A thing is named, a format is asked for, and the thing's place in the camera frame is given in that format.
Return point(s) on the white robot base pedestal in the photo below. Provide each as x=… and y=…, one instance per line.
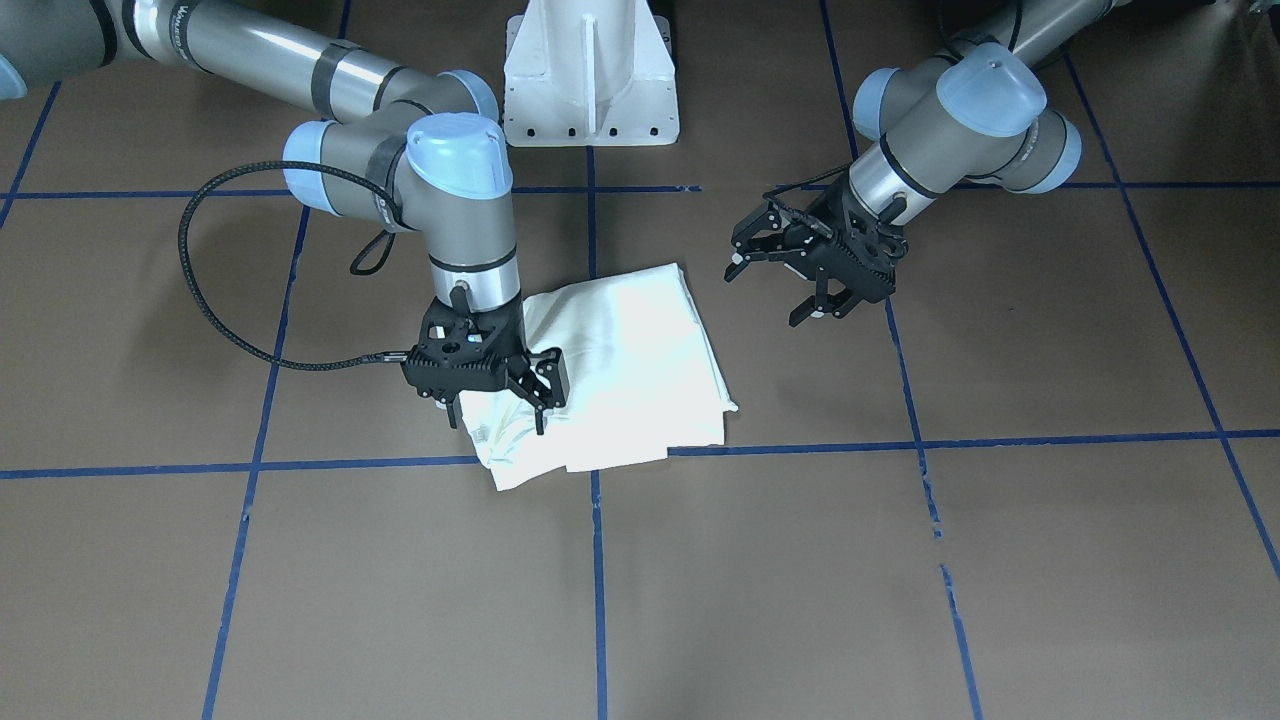
x=591, y=73

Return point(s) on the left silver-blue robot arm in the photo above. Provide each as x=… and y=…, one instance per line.
x=973, y=111

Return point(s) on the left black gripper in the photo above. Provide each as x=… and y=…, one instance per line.
x=808, y=243

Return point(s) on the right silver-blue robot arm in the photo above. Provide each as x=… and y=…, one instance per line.
x=412, y=152

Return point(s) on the cream long-sleeve cat shirt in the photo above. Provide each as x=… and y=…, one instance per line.
x=643, y=379

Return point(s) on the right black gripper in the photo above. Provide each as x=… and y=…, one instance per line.
x=541, y=377

